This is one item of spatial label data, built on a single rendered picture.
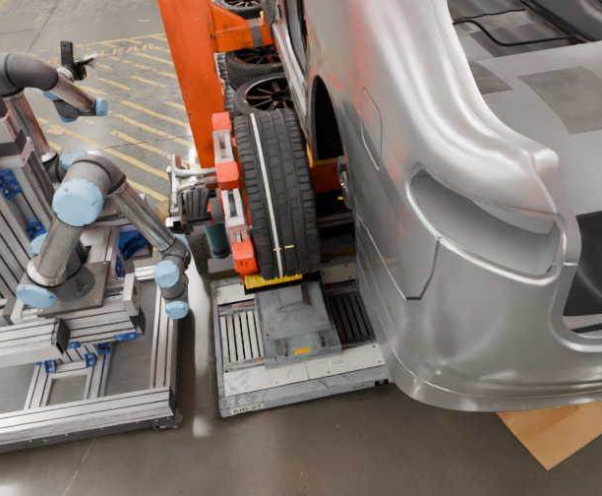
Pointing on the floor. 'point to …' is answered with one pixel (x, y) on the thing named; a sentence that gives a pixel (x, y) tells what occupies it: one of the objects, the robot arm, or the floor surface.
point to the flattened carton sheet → (563, 427)
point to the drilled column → (201, 251)
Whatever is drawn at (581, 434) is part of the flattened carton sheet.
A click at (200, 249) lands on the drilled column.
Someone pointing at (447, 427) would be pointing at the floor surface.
